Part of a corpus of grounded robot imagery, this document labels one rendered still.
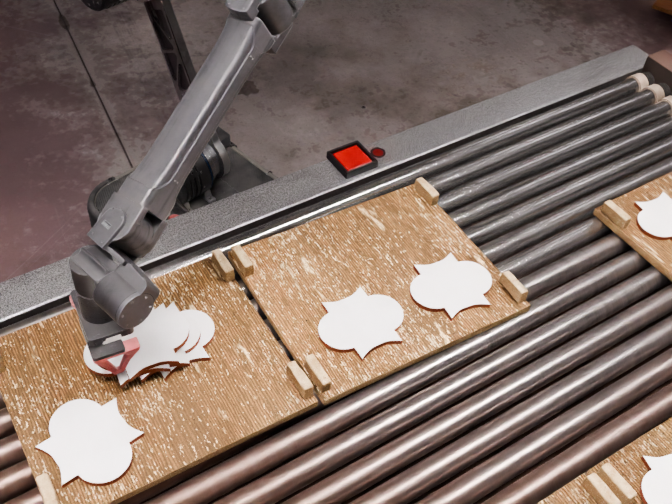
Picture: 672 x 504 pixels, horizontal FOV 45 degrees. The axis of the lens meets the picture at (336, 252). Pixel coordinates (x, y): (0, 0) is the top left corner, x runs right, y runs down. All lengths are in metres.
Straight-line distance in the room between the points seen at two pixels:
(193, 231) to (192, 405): 0.39
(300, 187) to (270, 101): 1.75
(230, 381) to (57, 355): 0.28
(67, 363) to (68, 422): 0.11
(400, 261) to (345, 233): 0.12
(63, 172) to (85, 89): 0.50
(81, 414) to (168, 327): 0.18
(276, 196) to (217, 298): 0.29
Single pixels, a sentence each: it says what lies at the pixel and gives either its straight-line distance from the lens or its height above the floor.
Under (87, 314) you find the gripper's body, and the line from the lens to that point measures 1.21.
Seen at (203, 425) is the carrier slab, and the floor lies 0.94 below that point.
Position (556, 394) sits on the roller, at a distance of 1.37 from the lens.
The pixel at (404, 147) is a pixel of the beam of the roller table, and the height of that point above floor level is 0.92.
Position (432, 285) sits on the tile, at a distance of 1.43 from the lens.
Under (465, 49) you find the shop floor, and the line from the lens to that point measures 3.78.
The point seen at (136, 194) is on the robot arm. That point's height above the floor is 1.24.
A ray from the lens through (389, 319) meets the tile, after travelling 1.37.
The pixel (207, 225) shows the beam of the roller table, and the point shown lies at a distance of 1.55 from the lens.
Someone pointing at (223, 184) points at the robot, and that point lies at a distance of 2.59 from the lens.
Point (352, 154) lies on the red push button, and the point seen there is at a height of 0.93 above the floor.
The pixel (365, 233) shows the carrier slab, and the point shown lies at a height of 0.94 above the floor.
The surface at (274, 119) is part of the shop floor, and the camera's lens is 3.26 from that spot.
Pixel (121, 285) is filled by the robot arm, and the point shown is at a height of 1.18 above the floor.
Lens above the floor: 2.01
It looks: 47 degrees down
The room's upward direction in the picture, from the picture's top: 5 degrees clockwise
